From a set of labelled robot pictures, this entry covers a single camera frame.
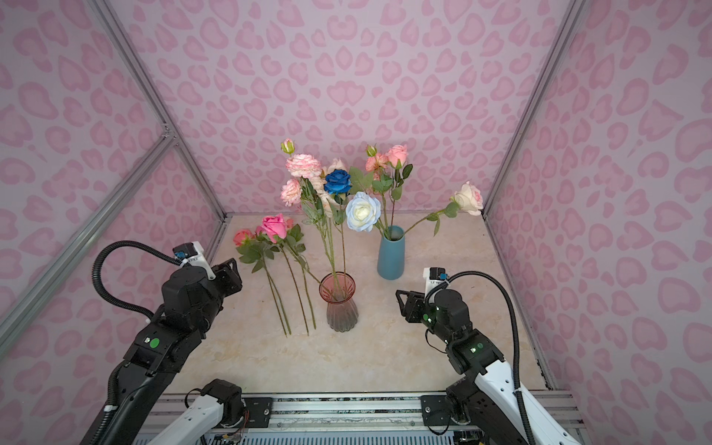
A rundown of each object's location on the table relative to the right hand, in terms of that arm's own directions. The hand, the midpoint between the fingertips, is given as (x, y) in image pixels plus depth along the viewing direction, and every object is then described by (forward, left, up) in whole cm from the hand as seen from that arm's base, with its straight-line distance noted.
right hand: (401, 293), depth 74 cm
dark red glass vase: (+1, +17, -1) cm, 17 cm away
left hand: (+2, +42, +12) cm, 44 cm away
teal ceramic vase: (+19, +2, -8) cm, 21 cm away
